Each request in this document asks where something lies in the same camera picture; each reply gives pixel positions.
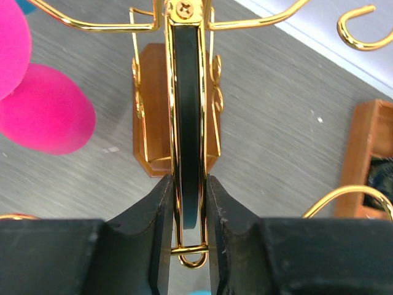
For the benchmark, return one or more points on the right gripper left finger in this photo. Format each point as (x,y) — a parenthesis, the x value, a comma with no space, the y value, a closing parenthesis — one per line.
(128,254)

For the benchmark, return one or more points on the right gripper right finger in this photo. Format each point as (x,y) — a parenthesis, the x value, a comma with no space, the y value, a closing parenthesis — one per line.
(253,255)

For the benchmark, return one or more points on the blue wine glass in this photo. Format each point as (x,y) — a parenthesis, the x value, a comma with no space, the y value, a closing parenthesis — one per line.
(200,292)
(26,6)

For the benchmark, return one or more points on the pink wine glass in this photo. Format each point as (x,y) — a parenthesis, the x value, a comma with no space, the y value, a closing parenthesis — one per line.
(41,108)

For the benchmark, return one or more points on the gold wire glass rack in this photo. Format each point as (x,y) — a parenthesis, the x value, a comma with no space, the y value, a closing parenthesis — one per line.
(180,128)

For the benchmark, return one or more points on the dark green folded napkin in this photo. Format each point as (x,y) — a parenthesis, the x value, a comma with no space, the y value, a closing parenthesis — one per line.
(380,176)

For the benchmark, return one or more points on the wooden compartment tray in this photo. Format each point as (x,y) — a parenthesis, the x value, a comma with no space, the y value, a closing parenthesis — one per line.
(370,138)

